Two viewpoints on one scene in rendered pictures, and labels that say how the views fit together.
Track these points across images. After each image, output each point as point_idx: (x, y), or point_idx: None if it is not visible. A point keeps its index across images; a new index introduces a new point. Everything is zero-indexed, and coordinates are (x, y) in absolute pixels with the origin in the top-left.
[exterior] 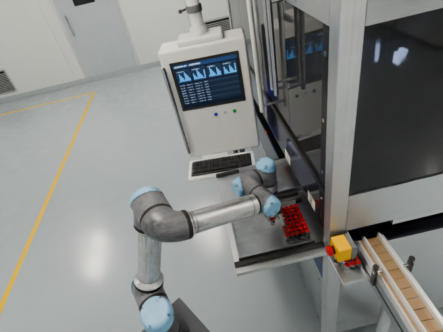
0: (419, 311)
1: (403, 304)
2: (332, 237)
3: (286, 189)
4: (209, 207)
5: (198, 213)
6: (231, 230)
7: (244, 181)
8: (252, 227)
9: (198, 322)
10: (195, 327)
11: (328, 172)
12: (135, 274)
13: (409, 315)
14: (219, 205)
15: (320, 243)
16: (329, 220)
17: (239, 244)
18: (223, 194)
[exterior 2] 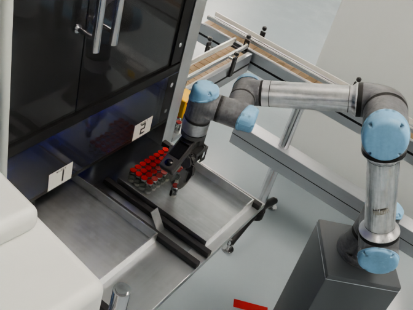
0: (188, 73)
1: (195, 75)
2: (185, 100)
3: (102, 193)
4: (327, 86)
5: (345, 85)
6: (219, 239)
7: (246, 103)
8: (194, 216)
9: (324, 238)
10: (330, 238)
11: (195, 27)
12: (391, 253)
13: (196, 77)
14: (314, 85)
15: (166, 142)
16: (183, 88)
17: (230, 218)
18: (163, 288)
